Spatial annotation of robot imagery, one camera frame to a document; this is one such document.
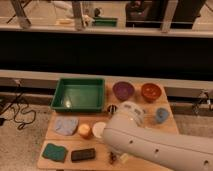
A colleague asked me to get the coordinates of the green sponge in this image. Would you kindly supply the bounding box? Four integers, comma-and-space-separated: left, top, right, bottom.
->
42, 143, 67, 162

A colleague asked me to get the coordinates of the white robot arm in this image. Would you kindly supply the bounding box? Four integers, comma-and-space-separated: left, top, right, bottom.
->
102, 101, 213, 171

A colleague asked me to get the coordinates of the bunch of dark grapes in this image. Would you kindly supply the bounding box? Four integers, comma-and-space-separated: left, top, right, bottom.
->
108, 152, 117, 165

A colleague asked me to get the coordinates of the black rectangular block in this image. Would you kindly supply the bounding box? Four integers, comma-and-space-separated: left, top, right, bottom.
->
71, 148, 96, 162

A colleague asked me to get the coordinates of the white cup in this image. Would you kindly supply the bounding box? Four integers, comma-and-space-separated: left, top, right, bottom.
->
92, 122, 106, 138

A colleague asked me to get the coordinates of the orange round fruit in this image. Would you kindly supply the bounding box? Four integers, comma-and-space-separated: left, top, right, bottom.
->
78, 124, 92, 139

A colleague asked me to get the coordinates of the small metal cup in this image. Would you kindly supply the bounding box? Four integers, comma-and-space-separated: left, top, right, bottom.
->
107, 104, 118, 115

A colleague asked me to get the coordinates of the blue cup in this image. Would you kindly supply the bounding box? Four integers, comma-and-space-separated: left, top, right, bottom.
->
155, 108, 169, 124

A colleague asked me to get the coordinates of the purple bowl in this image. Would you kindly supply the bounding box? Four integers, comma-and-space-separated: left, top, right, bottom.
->
113, 81, 135, 101

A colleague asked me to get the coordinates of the blue folded cloth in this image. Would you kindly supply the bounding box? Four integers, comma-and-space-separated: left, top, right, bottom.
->
53, 117, 79, 136

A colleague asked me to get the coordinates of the red-orange bowl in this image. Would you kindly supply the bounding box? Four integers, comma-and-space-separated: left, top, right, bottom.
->
141, 83, 162, 103

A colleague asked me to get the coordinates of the green plastic tray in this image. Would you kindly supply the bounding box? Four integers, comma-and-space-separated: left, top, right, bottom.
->
51, 78, 105, 113

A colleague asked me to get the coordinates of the black floor cable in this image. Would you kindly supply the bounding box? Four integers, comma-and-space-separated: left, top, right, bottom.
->
0, 79, 37, 131

